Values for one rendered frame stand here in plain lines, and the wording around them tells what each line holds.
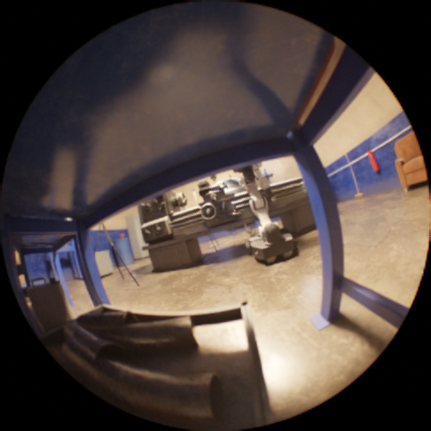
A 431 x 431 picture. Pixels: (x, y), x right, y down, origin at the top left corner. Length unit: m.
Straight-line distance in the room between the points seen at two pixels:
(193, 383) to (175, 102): 0.38
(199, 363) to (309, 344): 0.38
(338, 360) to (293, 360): 0.15
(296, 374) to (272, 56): 0.68
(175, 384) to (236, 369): 0.09
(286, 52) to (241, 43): 0.07
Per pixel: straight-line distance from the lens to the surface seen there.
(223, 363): 0.25
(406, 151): 3.47
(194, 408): 0.18
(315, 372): 0.50
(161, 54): 0.21
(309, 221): 2.18
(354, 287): 0.45
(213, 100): 0.25
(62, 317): 1.06
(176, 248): 2.01
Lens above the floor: 0.46
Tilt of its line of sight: 5 degrees up
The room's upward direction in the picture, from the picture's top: 16 degrees counter-clockwise
